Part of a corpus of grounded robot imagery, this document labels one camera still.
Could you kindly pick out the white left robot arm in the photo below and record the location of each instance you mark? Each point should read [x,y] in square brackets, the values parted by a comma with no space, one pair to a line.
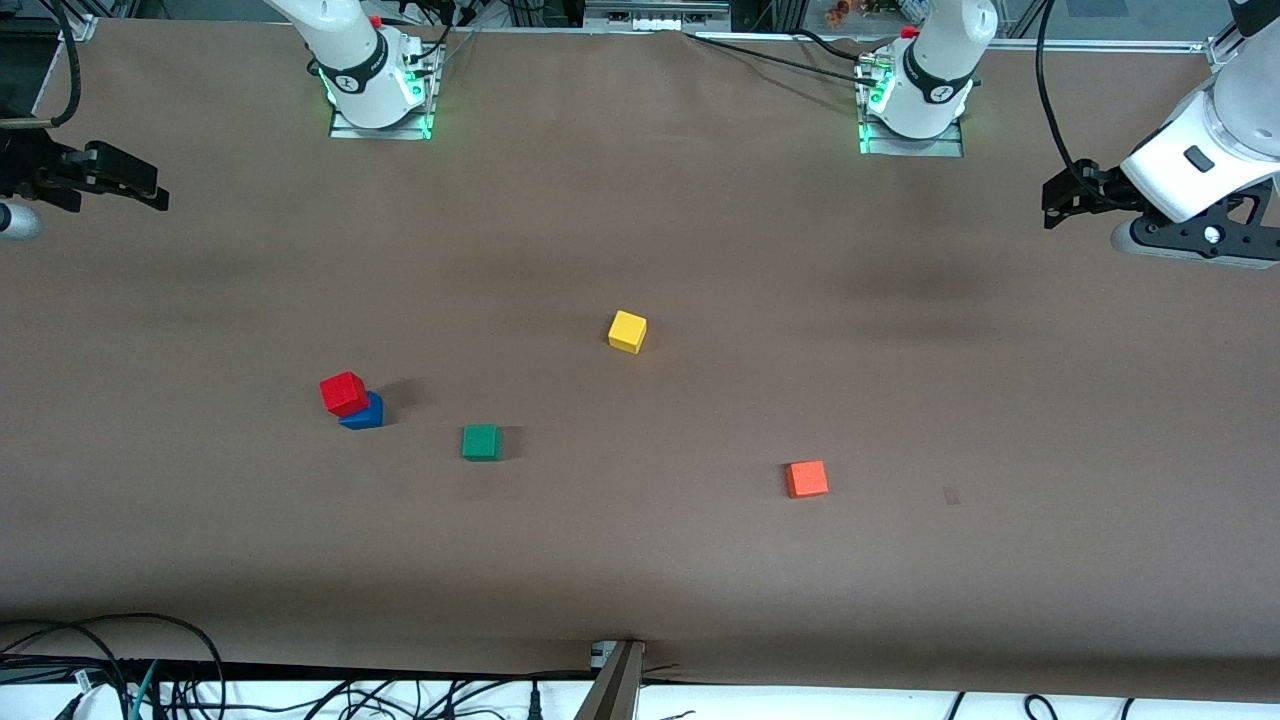
[940,80]

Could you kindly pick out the aluminium frame rail piece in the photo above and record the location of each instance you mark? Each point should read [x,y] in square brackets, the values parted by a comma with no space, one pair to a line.
[655,14]

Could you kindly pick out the silver corner bracket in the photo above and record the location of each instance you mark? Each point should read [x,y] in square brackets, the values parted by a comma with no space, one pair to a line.
[1225,55]
[78,27]

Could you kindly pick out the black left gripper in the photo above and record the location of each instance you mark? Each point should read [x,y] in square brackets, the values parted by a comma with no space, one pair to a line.
[1098,187]

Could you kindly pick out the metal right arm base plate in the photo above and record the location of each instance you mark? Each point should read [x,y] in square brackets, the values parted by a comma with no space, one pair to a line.
[345,133]

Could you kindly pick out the blue cube block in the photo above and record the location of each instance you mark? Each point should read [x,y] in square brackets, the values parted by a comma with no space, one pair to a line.
[370,415]

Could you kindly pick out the green cube block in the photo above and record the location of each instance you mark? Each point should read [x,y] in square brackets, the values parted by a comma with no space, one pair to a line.
[481,442]

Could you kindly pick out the brown table cover sheet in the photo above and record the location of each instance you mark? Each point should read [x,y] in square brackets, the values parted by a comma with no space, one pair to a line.
[640,570]

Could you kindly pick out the red cube block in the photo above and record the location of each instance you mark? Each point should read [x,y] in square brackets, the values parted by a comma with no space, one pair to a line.
[345,394]

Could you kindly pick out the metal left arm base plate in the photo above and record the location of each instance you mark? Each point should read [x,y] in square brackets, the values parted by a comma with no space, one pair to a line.
[945,147]

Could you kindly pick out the yellow cube block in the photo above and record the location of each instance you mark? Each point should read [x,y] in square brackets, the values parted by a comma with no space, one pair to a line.
[627,331]

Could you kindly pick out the orange cube block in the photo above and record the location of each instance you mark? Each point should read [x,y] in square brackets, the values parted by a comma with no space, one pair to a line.
[806,479]

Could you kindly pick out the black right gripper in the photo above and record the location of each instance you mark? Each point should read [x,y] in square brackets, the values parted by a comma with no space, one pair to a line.
[30,165]

